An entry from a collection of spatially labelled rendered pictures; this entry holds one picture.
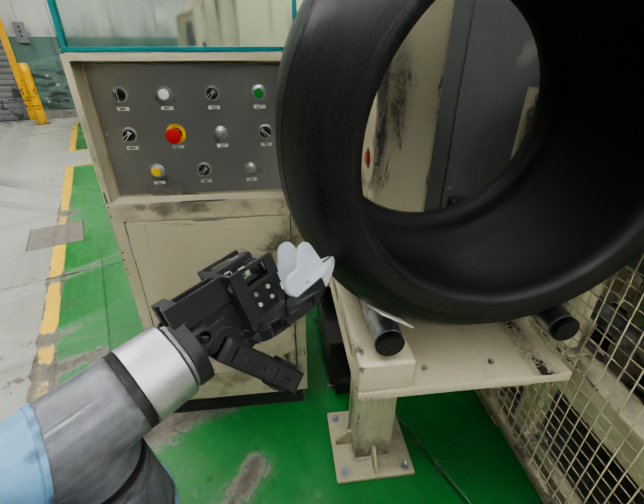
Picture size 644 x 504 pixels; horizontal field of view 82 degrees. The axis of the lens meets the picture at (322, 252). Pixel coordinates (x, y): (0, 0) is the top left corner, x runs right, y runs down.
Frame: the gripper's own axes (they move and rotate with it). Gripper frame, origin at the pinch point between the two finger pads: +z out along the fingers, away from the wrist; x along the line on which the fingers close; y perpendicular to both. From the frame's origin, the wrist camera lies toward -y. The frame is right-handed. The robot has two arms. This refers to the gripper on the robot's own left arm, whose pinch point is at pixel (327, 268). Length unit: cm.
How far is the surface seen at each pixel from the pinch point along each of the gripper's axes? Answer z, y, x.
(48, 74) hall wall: 191, 250, 843
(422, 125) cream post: 43.5, 8.1, 9.5
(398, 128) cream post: 39.7, 9.2, 12.6
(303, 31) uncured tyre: 4.0, 25.4, -5.1
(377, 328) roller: 5.5, -13.7, 1.0
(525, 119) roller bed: 74, -1, 1
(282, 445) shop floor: 8, -86, 75
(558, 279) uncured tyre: 23.5, -14.1, -18.0
